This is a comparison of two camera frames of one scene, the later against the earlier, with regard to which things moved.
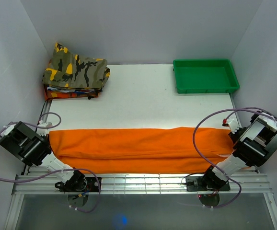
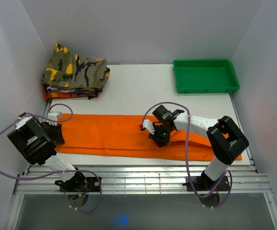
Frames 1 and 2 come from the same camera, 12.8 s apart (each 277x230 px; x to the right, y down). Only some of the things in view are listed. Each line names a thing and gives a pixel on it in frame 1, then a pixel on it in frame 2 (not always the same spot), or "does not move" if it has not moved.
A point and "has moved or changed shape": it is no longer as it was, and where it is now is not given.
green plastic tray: x=204 y=75 does not move
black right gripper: x=234 y=136 → x=160 y=142
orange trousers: x=137 y=150 has moved or changed shape
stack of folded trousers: x=53 y=92 does not move
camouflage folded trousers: x=69 y=70 does not move
